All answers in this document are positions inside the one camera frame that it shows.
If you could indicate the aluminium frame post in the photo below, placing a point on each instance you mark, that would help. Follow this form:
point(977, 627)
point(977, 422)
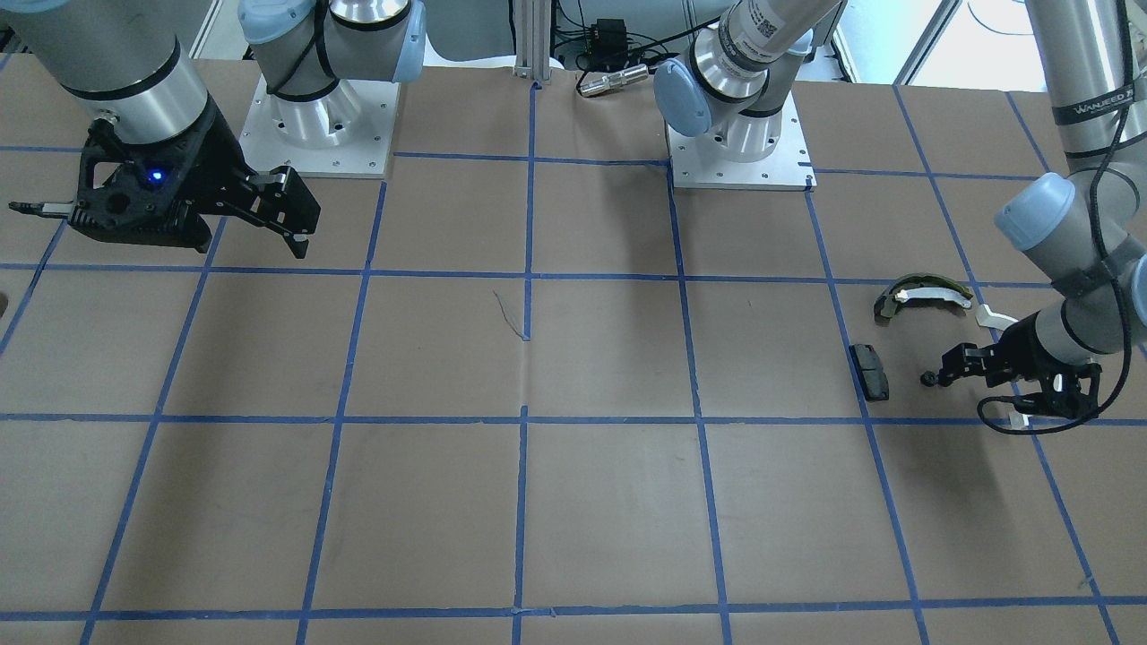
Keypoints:
point(532, 36)

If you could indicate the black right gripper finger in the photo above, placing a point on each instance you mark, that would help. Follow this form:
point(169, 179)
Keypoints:
point(297, 243)

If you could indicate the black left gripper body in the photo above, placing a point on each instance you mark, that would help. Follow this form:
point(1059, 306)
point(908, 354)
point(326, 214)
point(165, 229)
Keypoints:
point(1019, 355)

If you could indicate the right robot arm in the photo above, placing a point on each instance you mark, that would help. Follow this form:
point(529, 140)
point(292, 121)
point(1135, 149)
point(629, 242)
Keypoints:
point(122, 64)

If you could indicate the white curved plastic piece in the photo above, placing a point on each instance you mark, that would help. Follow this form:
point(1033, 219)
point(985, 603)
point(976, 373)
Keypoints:
point(1018, 423)

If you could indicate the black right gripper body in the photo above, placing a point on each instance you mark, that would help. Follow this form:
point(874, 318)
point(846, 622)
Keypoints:
point(218, 167)

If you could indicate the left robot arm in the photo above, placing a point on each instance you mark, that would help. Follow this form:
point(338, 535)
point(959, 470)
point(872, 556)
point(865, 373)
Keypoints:
point(1072, 227)

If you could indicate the olive green brake shoe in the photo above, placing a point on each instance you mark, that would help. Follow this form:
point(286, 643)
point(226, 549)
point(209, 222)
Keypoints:
point(915, 287)

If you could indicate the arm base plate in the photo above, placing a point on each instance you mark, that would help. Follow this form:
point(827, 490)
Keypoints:
point(764, 153)
point(347, 134)

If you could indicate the dark grey brake pad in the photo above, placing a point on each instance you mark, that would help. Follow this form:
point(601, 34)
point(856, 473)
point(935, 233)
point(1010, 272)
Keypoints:
point(870, 372)

